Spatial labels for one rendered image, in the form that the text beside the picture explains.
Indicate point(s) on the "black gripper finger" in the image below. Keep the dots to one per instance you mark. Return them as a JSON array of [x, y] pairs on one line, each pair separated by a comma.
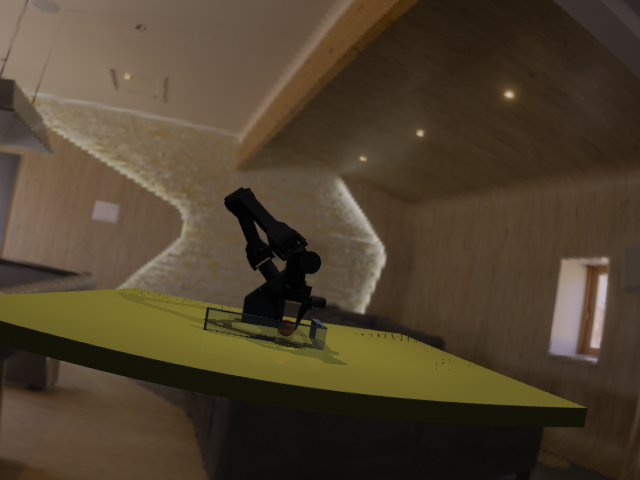
[[276, 308], [302, 311]]

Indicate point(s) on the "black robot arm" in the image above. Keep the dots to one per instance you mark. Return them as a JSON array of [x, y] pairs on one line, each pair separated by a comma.
[[281, 238]]

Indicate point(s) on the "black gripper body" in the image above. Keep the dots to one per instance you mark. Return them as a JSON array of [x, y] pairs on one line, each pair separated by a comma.
[[263, 292]]

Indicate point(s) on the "clear low walls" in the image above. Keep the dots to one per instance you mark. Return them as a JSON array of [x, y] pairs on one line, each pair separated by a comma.
[[262, 329]]

